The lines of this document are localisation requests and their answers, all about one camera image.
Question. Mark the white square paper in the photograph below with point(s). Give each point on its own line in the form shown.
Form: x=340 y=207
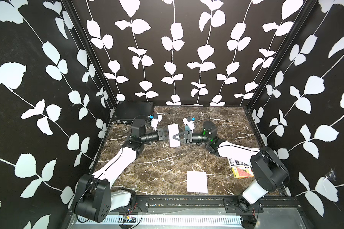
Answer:
x=197 y=182

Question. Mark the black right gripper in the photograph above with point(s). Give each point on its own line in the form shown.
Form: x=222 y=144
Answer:
x=189 y=138

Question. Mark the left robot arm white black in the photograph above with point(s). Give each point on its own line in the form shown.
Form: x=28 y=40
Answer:
x=93 y=196

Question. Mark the pale blue square paper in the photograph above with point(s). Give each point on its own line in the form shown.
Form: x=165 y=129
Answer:
x=173 y=134

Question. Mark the yellow red card box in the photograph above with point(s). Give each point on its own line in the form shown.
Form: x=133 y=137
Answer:
x=240 y=172

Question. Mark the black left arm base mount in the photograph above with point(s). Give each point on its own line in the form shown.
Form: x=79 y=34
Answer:
x=137 y=204

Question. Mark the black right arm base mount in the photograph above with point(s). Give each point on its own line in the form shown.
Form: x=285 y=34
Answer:
x=239 y=205

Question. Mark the black playing card box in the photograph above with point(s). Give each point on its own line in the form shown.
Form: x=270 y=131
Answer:
x=235 y=163

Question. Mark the white perforated cable duct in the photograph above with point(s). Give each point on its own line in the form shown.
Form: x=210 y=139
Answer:
x=179 y=220

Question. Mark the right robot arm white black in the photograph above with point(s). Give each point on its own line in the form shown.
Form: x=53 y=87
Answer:
x=268 y=170

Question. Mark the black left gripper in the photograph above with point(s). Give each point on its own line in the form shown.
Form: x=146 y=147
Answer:
x=159 y=133

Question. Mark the black aluminium briefcase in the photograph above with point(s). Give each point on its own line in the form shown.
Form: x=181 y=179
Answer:
x=128 y=111

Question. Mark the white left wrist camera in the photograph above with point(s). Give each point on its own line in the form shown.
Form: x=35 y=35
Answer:
x=155 y=119

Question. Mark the small circuit board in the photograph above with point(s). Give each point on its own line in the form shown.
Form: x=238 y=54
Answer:
x=127 y=219

